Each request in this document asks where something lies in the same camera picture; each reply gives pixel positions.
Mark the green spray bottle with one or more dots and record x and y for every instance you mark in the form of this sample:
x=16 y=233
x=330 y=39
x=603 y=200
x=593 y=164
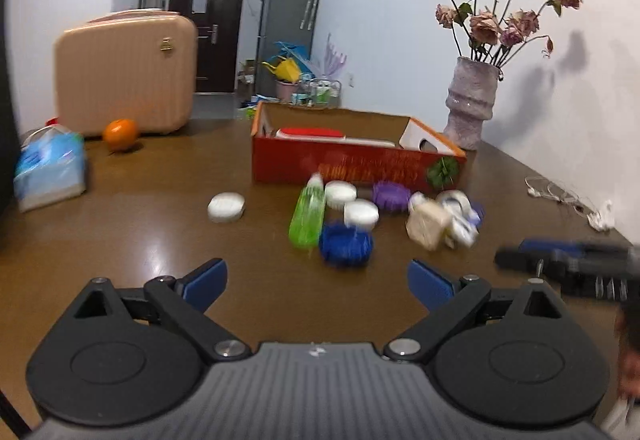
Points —
x=306 y=215

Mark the blue tissue pack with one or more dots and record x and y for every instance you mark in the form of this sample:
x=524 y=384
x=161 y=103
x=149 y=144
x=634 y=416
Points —
x=50 y=165

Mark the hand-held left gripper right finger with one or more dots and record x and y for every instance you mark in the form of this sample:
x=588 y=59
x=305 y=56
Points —
x=427 y=285

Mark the orange fruit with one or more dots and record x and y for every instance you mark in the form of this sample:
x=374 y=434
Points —
x=120 y=134

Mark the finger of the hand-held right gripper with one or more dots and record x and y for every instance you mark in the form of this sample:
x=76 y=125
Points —
x=552 y=247
x=525 y=260

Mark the grey refrigerator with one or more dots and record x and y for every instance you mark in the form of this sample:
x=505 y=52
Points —
x=285 y=20

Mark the pink bucket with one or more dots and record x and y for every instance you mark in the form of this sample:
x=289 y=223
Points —
x=286 y=91

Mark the dark brown entrance door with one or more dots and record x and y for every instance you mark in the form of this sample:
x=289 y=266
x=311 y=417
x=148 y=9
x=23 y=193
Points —
x=210 y=30

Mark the grey textured vase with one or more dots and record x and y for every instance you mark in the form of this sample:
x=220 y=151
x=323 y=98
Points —
x=470 y=105

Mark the white carton box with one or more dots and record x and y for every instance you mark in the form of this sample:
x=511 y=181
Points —
x=417 y=135

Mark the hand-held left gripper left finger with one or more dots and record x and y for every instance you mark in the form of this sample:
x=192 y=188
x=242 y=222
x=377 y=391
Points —
x=205 y=282

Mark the yellow watering can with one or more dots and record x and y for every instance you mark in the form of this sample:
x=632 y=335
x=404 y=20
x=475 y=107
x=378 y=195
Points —
x=285 y=70

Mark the pink ribbed suitcase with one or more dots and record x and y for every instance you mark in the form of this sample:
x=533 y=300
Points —
x=125 y=70

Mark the red and white case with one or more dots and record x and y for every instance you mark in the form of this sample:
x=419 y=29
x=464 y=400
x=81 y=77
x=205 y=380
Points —
x=310 y=133

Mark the beige square bottle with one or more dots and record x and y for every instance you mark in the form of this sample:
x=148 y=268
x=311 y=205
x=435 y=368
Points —
x=427 y=226

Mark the purple hanger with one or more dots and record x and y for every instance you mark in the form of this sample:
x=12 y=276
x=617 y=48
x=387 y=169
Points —
x=334 y=58

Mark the dried pink roses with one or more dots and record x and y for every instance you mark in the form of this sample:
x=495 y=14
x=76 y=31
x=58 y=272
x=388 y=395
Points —
x=485 y=25

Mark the blue and white packet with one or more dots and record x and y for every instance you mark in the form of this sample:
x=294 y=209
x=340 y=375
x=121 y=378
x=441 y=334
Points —
x=467 y=227

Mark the orange cardboard box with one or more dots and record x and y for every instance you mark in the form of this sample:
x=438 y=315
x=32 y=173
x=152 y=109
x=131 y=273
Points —
x=350 y=165

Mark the crumpled white tissue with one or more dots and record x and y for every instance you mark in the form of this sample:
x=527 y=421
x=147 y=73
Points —
x=602 y=217

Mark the white round container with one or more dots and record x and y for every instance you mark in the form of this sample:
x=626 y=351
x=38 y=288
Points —
x=226 y=207
x=361 y=214
x=341 y=193

